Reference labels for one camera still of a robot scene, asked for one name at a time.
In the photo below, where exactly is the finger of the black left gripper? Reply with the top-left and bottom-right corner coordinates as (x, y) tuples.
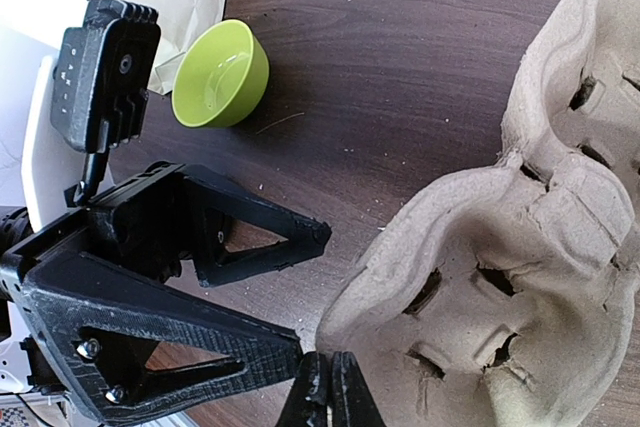
(179, 165), (332, 287)
(22, 253), (302, 426)

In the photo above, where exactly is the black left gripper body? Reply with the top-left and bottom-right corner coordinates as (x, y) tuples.
(1, 163), (190, 426)

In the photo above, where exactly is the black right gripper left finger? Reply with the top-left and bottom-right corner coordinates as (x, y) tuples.
(276, 352), (330, 427)

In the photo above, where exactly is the green plastic bowl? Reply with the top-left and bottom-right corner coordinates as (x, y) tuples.
(171, 19), (270, 128)

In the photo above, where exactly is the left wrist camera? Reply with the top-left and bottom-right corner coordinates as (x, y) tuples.
(21, 0), (161, 231)

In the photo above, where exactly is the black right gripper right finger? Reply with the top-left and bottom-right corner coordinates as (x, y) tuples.
(331, 352), (386, 427)

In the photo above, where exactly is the stack of cardboard cup carriers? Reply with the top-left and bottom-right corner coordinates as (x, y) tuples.
(315, 0), (639, 426)

